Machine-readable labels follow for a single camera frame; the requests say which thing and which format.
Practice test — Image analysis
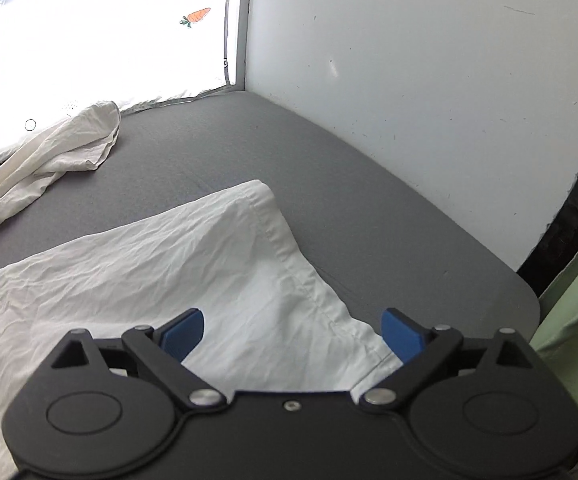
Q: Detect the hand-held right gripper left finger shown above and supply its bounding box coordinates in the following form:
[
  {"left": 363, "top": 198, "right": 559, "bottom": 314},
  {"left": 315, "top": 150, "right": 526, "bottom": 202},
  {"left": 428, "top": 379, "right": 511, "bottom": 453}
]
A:
[{"left": 44, "top": 308, "right": 227, "bottom": 408}]

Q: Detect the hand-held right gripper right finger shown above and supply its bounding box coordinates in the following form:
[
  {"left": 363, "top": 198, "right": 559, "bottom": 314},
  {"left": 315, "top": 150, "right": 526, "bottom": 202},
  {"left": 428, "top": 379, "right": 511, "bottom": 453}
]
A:
[{"left": 351, "top": 307, "right": 540, "bottom": 408}]

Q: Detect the white garment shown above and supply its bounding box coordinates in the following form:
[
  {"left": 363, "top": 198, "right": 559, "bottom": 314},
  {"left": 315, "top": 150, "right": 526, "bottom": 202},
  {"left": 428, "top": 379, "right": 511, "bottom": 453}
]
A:
[{"left": 0, "top": 179, "right": 404, "bottom": 480}]

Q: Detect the cream garment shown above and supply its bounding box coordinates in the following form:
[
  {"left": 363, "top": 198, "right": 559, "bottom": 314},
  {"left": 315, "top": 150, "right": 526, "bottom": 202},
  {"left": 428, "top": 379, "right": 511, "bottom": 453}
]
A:
[{"left": 0, "top": 100, "right": 122, "bottom": 243}]

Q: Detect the carrot printed white curtain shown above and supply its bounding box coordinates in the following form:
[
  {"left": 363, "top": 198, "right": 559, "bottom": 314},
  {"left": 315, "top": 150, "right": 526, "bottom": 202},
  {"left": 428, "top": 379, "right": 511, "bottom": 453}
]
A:
[{"left": 0, "top": 0, "right": 244, "bottom": 183}]

